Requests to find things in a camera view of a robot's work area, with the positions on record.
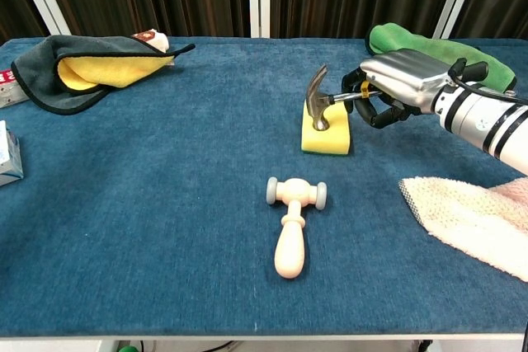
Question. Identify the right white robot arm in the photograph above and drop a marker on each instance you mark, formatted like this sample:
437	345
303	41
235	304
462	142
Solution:
482	121

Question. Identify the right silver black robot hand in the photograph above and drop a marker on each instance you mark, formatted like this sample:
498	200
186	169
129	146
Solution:
404	76

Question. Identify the wooden toy mallet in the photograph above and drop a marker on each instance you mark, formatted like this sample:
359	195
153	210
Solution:
290	245

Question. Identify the white knitted cloth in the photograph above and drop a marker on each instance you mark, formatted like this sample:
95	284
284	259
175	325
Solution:
466	216

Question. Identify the yellow curved plastic strip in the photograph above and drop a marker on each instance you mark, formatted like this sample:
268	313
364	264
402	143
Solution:
364	90

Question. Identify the grey yellow microfibre cloth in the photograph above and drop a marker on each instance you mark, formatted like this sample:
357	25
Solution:
37	63

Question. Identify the green microfibre cloth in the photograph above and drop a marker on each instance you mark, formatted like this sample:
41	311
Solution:
412	40

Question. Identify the brown white small object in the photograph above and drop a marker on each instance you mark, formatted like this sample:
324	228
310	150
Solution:
154	38

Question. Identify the blue carpet table cover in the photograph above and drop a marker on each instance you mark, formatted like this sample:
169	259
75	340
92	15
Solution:
165	203

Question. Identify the yellow sponge block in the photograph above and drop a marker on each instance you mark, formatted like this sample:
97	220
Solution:
326	142

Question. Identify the red white carton box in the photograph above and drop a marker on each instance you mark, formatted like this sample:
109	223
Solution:
8	88

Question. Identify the green round object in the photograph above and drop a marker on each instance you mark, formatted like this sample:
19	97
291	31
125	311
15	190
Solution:
125	347

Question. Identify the light blue carton box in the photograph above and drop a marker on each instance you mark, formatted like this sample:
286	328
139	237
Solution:
6	162

